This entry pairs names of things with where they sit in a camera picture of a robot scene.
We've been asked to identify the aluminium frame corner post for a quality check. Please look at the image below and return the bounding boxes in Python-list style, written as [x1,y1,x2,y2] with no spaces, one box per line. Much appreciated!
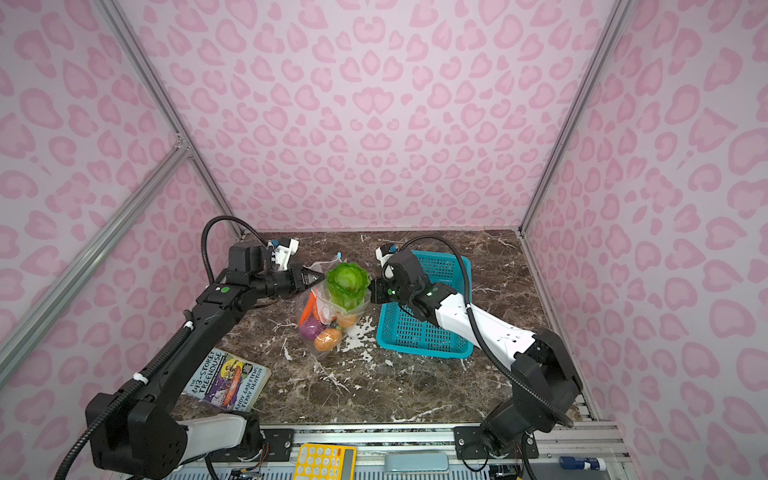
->
[518,0,637,237]
[93,0,235,216]

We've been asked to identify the teal plastic basket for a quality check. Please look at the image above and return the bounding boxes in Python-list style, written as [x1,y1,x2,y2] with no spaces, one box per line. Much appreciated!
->
[375,249,474,360]

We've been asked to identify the brown toy potato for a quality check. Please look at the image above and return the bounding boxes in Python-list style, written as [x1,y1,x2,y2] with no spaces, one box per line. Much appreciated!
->
[313,327,343,352]

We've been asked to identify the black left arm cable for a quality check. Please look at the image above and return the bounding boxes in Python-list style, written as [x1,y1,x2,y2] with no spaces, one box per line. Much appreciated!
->
[200,214,268,286]

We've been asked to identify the aluminium frame corner post right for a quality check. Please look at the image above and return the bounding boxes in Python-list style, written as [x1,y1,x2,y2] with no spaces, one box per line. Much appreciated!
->
[518,0,637,237]

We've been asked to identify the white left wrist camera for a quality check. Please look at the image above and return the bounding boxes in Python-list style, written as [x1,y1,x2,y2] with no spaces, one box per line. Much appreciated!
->
[269,237,299,271]

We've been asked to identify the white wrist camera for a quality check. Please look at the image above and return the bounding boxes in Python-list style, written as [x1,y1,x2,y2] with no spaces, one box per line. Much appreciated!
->
[269,237,299,271]
[375,243,399,267]

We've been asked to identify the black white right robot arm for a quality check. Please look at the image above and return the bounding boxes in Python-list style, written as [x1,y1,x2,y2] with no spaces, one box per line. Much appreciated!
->
[369,244,583,456]

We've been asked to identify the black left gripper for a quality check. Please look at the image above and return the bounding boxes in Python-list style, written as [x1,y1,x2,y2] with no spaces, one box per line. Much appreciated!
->
[251,262,325,301]

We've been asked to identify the colourful paperback book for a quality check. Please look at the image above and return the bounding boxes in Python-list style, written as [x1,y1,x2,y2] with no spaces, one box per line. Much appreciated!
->
[183,348,271,413]

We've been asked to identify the aluminium frame corner post left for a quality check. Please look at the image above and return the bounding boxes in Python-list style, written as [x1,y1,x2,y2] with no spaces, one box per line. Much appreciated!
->
[93,0,235,216]

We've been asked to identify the grey flat case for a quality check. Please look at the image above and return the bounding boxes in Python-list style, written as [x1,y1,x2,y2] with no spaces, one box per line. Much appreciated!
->
[384,451,449,474]

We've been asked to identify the aluminium diagonal frame bar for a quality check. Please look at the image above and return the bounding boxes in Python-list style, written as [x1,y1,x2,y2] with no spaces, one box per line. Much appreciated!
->
[1,141,188,385]

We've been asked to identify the green toy cabbage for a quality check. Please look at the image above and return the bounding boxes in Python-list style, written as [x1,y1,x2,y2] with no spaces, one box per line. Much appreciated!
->
[326,262,370,311]

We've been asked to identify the clear zip top bag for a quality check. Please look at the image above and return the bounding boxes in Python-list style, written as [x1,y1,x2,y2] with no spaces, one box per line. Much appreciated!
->
[295,252,370,360]

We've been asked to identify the yellow calculator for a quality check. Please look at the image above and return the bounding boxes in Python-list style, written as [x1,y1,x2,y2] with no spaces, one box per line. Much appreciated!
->
[293,443,357,480]

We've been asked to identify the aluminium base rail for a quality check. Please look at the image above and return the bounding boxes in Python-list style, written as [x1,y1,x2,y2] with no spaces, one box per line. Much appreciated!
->
[110,419,637,480]

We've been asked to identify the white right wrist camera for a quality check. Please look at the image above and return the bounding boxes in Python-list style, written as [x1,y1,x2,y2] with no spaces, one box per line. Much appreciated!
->
[375,243,399,267]

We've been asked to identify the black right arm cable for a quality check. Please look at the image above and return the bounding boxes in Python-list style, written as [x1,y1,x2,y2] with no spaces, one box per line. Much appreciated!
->
[395,235,574,428]

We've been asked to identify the purple toy onion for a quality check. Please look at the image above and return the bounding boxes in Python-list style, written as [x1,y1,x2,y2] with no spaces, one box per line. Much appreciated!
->
[299,316,326,341]

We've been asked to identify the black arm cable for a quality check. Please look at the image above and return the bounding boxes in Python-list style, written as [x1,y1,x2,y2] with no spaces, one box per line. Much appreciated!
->
[200,214,268,286]
[395,235,574,428]

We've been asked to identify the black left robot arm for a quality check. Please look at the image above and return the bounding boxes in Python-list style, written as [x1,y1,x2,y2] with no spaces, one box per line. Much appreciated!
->
[63,242,325,479]

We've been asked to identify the blue white marker pen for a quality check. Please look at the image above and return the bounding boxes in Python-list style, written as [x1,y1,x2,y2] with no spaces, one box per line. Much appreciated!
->
[558,456,607,471]

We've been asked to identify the orange toy bread roll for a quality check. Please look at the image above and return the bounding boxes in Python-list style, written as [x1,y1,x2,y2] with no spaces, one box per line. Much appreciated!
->
[335,313,360,329]

